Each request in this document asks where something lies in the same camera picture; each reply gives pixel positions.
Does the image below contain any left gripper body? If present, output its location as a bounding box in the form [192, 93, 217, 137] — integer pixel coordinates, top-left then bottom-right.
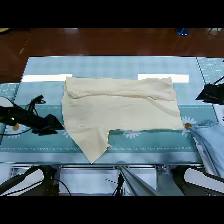
[36, 113, 65, 137]

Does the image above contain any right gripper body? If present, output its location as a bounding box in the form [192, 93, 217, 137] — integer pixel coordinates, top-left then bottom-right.
[195, 83, 222, 105]

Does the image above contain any light blue garment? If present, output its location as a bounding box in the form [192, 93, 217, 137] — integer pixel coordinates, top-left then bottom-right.
[188, 121, 224, 178]

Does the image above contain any cream T-shirt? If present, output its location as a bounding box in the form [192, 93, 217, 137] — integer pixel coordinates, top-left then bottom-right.
[61, 76, 185, 165]

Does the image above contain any silver frame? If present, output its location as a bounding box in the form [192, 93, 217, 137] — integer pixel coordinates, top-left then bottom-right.
[0, 162, 224, 197]

